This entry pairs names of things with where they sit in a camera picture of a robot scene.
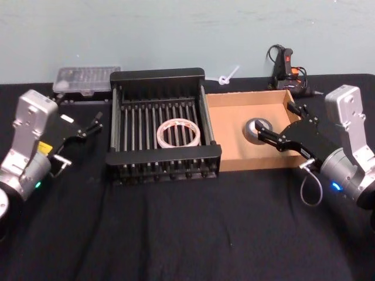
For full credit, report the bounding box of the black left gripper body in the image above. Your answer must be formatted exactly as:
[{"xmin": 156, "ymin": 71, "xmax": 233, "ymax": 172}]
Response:
[{"xmin": 40, "ymin": 108, "xmax": 86, "ymax": 176}]

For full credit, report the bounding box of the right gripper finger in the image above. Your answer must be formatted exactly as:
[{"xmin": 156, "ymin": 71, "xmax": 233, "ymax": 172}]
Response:
[
  {"xmin": 253, "ymin": 120, "xmax": 287, "ymax": 153},
  {"xmin": 286, "ymin": 101, "xmax": 312, "ymax": 121}
]

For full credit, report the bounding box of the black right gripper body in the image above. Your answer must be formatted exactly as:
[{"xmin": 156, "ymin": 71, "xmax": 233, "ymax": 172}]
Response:
[{"xmin": 278, "ymin": 115, "xmax": 343, "ymax": 173}]

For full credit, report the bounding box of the silver tape roll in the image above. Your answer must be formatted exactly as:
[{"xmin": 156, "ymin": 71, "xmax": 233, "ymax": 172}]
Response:
[{"xmin": 243, "ymin": 117, "xmax": 275, "ymax": 146}]

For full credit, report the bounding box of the white tape roll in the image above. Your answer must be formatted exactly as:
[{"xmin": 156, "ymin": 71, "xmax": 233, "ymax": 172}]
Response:
[{"xmin": 156, "ymin": 118, "xmax": 202, "ymax": 149}]

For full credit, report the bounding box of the clear plastic case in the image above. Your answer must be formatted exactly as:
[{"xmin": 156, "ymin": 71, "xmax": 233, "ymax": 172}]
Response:
[{"xmin": 52, "ymin": 66, "xmax": 122, "ymax": 97}]

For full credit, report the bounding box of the shallow brown cardboard tray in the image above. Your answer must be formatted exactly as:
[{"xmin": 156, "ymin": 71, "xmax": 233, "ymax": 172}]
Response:
[{"xmin": 204, "ymin": 89, "xmax": 316, "ymax": 173}]

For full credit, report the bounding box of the black rack with steel bars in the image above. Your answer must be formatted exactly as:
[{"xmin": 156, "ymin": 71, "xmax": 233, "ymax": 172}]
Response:
[{"xmin": 104, "ymin": 67, "xmax": 223, "ymax": 186}]

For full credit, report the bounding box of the black table cloth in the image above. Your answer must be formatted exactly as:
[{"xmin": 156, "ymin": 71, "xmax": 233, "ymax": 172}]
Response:
[{"xmin": 0, "ymin": 73, "xmax": 375, "ymax": 281}]

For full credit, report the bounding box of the right gripper's thin dark cable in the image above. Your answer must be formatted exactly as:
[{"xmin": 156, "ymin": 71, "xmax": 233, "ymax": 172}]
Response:
[{"xmin": 298, "ymin": 159, "xmax": 323, "ymax": 208}]

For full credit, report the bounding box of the gripper's thin dark cable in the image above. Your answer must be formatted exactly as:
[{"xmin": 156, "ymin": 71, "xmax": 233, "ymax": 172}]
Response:
[
  {"xmin": 51, "ymin": 154, "xmax": 73, "ymax": 178},
  {"xmin": 298, "ymin": 159, "xmax": 323, "ymax": 208}
]

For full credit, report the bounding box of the left gripper's thin dark cable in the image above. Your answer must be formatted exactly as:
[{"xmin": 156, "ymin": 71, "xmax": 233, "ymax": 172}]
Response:
[{"xmin": 51, "ymin": 154, "xmax": 73, "ymax": 178}]

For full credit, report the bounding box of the black corded tool, red switch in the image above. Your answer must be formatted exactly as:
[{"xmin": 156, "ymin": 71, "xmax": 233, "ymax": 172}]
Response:
[{"xmin": 265, "ymin": 44, "xmax": 322, "ymax": 99}]

